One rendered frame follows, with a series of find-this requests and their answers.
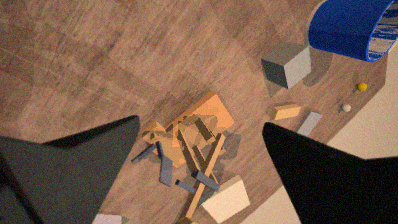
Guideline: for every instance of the yellow ball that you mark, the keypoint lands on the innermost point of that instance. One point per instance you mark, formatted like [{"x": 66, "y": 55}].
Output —
[{"x": 361, "y": 86}]

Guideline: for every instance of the small cream ball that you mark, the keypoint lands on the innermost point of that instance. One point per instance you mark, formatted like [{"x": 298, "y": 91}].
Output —
[{"x": 345, "y": 107}]

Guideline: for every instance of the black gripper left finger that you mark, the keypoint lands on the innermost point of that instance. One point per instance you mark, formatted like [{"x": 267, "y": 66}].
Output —
[{"x": 66, "y": 180}]

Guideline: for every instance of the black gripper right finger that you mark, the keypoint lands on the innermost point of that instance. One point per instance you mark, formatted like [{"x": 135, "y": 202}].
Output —
[{"x": 327, "y": 185}]

